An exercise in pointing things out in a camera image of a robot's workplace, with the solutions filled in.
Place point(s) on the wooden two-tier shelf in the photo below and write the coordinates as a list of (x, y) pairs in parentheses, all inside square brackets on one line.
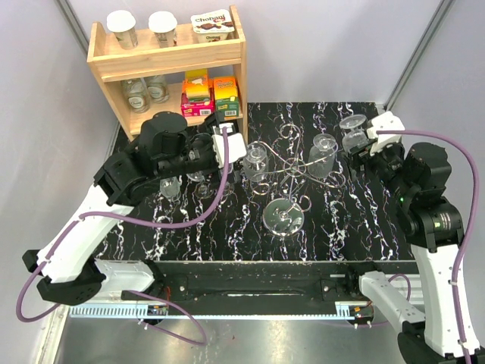
[(110, 64)]

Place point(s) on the right clear glass bottle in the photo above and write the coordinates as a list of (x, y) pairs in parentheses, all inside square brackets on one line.
[(157, 87)]

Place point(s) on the pink sponge box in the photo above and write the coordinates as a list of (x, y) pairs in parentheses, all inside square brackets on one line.
[(197, 98)]

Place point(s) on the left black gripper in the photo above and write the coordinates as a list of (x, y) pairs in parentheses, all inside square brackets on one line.
[(213, 122)]

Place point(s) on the left white lidded cup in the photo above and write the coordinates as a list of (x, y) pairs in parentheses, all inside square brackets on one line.
[(122, 24)]

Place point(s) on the clear stemmed wine glass left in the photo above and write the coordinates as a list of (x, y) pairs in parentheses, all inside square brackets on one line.
[(203, 190)]

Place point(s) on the white lidded cup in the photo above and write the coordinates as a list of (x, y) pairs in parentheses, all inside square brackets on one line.
[(163, 24), (122, 24)]

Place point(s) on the green Scrub Daddy box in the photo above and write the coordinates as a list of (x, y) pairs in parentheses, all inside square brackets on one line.
[(226, 96)]

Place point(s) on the Chobani yogurt tub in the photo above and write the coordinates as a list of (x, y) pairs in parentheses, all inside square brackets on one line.
[(213, 26)]

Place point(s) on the right white lidded cup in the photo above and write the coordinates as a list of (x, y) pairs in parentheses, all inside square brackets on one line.
[(163, 24)]

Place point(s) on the clear stemmed wine glass right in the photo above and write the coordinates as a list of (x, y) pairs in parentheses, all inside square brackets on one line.
[(229, 185)]

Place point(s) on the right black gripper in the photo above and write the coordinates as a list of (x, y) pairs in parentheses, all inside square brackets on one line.
[(361, 155)]

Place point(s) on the chrome wine glass rack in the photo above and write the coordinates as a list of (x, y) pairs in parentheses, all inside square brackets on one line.
[(285, 216)]

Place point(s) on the clear glass bottle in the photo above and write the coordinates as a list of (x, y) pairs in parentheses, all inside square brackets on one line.
[(157, 87), (136, 94)]

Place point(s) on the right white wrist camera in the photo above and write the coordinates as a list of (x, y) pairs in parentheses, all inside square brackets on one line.
[(382, 131)]

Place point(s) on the left clear glass bottle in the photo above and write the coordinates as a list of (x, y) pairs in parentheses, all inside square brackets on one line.
[(136, 94)]

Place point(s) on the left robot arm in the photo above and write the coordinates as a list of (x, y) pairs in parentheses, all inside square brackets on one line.
[(70, 274)]

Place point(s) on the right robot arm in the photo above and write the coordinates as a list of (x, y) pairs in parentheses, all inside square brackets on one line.
[(434, 229)]

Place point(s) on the ribbed goblet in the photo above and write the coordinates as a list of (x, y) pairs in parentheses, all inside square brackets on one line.
[(355, 135), (170, 188), (322, 156), (255, 163)]

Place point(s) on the clear stemmed wine glass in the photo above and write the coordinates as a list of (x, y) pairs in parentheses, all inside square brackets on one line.
[(229, 185), (203, 190)]

